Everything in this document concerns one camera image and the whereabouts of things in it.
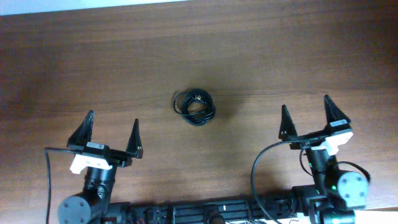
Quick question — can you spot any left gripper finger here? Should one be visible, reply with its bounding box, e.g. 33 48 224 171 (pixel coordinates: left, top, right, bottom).
126 118 144 159
67 110 94 147

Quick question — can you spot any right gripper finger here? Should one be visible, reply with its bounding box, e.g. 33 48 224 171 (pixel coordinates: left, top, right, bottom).
278 105 297 141
323 95 351 134

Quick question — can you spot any black cable bundle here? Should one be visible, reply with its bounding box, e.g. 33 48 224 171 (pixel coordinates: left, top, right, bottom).
172 88 216 127

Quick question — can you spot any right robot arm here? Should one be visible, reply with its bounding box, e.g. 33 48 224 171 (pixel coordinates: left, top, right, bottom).
279 95 371 223

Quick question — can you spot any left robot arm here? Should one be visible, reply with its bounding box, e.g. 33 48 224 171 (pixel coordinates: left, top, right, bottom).
58 110 143 224

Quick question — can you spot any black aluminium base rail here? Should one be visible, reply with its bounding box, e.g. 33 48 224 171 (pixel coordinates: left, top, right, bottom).
100 194 307 224

